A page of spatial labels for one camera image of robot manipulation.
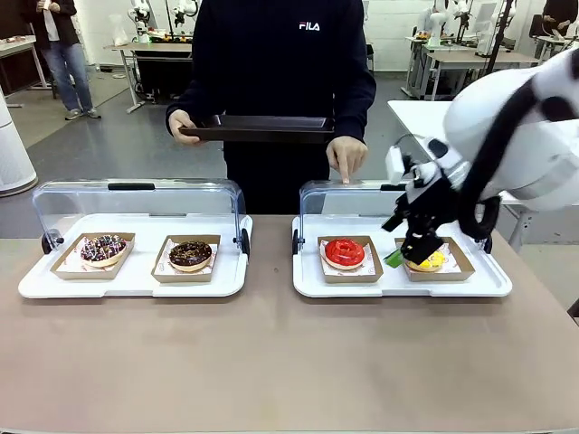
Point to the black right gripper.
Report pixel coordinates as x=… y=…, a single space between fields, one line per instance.
x=423 y=212

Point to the red glazed donut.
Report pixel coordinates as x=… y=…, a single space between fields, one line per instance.
x=344 y=253
x=353 y=278

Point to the dark brown serving tray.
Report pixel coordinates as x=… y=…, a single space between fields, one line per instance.
x=262 y=131

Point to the chocolate donut colourful sprinkles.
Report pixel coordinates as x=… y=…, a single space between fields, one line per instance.
x=103 y=248

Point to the person's right forearm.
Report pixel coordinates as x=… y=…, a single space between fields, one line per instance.
x=181 y=101

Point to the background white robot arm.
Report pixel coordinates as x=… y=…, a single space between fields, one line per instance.
x=139 y=20
x=436 y=22

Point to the person's left forearm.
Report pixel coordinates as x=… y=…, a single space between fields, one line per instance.
x=359 y=108

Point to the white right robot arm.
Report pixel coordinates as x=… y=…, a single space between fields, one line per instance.
x=506 y=135

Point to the yellow sprinkled donut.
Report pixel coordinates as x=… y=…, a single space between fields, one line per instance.
x=432 y=263

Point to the yellow donut in box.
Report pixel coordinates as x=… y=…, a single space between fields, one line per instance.
x=461 y=267

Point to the person in navy sweater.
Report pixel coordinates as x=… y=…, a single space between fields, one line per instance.
x=280 y=68

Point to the chocolate donut gold sprinkles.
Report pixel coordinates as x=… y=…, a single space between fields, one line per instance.
x=190 y=255

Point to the chocolate donut in box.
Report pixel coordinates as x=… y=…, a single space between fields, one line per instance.
x=181 y=278

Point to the person's left hand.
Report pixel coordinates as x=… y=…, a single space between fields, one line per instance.
x=350 y=153

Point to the person's right hand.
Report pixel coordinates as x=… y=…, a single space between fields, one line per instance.
x=185 y=135

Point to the white printed paper liner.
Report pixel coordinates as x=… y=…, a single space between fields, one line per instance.
x=372 y=264
x=72 y=264
x=452 y=262
x=165 y=269

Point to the white display tray base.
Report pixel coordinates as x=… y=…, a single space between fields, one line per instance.
x=135 y=289
x=393 y=289

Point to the clear display lid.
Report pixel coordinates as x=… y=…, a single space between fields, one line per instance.
x=353 y=203
x=145 y=199

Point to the white side table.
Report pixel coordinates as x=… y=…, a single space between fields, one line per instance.
x=420 y=122

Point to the grey top background table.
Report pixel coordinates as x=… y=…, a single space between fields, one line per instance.
x=470 y=61

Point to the black tripod stand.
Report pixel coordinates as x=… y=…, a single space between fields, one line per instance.
x=500 y=31

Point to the background worker dark clothes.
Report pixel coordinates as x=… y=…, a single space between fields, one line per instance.
x=561 y=13

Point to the wooden top background desk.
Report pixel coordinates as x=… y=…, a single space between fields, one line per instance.
x=154 y=50

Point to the white plastic bag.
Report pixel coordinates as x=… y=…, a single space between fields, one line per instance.
x=120 y=31

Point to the bystander in blue jeans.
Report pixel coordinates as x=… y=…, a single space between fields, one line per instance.
x=63 y=59

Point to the white cylindrical air purifier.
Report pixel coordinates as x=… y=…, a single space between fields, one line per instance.
x=11 y=158

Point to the white top background desk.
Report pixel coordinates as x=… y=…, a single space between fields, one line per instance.
x=18 y=47

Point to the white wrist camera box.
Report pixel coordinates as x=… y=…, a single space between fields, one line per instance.
x=394 y=165

